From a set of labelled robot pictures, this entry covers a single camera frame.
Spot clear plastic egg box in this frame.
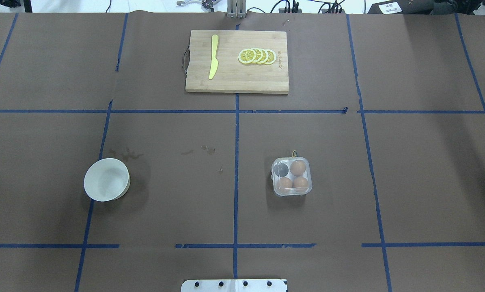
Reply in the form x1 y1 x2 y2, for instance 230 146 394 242
271 157 313 197

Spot brown egg from bowl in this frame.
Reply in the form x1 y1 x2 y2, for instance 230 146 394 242
276 177 293 195

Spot brown egg in box rear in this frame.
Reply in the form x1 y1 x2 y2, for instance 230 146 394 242
289 160 307 177

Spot brown egg in box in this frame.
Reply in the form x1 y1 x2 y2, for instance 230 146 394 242
289 160 307 177
293 177 310 192

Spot brown egg in box front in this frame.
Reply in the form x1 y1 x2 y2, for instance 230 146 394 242
293 177 310 192

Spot wooden cutting board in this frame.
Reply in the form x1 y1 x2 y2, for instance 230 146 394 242
185 30 289 94

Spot yellow plastic knife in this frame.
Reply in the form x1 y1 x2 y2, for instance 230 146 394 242
208 34 220 80

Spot lemon slice leftmost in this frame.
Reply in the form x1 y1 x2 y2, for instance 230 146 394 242
237 49 257 64

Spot lemon slice rightmost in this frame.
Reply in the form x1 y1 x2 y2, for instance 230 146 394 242
263 49 276 65

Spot white bowl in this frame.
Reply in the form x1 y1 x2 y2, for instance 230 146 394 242
84 158 131 202

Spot aluminium camera post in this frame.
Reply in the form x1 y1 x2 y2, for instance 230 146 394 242
227 0 247 19

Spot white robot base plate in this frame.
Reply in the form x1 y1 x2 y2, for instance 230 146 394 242
181 279 288 292

